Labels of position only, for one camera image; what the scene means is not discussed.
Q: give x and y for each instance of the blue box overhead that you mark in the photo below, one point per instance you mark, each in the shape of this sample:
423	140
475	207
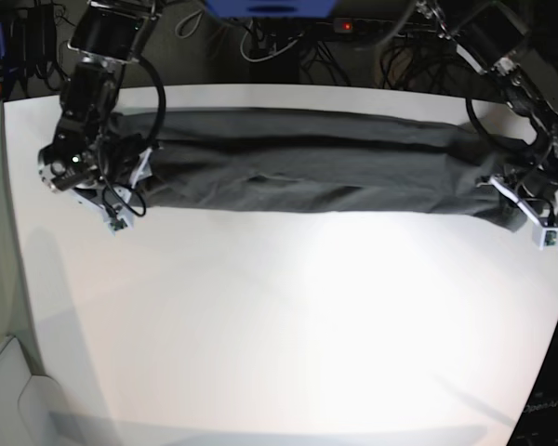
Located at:
271	8

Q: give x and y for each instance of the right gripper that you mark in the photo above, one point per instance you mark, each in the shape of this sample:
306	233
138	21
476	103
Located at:
88	189

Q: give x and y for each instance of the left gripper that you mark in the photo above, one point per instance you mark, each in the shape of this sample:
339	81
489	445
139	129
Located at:
536	188

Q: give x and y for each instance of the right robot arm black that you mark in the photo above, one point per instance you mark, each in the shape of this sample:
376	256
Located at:
84	152

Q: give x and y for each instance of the black power strip red switch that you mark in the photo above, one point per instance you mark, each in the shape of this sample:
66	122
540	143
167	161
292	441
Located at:
361	27

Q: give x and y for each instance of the grey bin at left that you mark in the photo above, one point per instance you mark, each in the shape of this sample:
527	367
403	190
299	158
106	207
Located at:
30	404

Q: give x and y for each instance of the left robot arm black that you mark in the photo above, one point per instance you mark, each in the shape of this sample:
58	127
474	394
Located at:
523	65

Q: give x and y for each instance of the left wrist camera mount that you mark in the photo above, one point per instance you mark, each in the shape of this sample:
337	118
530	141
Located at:
545	228

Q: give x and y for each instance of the dark grey t-shirt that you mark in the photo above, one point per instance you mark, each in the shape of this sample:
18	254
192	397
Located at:
306	162

